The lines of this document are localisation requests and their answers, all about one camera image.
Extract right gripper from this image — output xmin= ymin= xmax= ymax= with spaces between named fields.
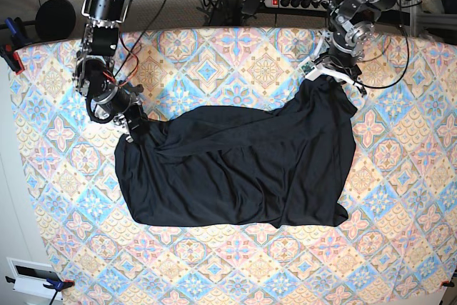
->
xmin=86 ymin=85 xmax=149 ymax=143

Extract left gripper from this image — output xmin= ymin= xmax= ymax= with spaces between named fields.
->
xmin=313 ymin=31 xmax=362 ymax=84

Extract black t-shirt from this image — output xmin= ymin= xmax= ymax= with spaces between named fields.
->
xmin=114 ymin=77 xmax=356 ymax=228

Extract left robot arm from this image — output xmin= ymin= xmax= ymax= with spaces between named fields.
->
xmin=313 ymin=0 xmax=396 ymax=95

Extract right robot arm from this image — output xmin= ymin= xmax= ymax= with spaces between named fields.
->
xmin=73 ymin=0 xmax=146 ymax=142

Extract white power strip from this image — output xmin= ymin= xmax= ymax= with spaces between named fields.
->
xmin=263 ymin=0 xmax=330 ymax=10

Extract black round stool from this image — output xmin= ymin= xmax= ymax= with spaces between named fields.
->
xmin=35 ymin=0 xmax=76 ymax=41

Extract red black clamp left edge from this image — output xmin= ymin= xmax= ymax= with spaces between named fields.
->
xmin=0 ymin=44 xmax=24 ymax=75

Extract blue clamp upper left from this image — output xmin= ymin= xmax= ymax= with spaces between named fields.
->
xmin=5 ymin=17 xmax=29 ymax=46

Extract blue clamp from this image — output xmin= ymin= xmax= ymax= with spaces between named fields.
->
xmin=5 ymin=17 xmax=29 ymax=46
xmin=5 ymin=276 xmax=75 ymax=304

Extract blue clamp lower left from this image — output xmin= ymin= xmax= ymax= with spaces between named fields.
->
xmin=5 ymin=276 xmax=75 ymax=304

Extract patterned tablecloth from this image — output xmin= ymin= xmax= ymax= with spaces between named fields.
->
xmin=8 ymin=35 xmax=456 ymax=304

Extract white floor outlet box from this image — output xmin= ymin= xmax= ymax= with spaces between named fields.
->
xmin=6 ymin=257 xmax=58 ymax=299

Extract red clamp lower right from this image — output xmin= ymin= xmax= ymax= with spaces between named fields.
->
xmin=441 ymin=281 xmax=455 ymax=288

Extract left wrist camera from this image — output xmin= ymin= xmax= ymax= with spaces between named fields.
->
xmin=299 ymin=60 xmax=321 ymax=81

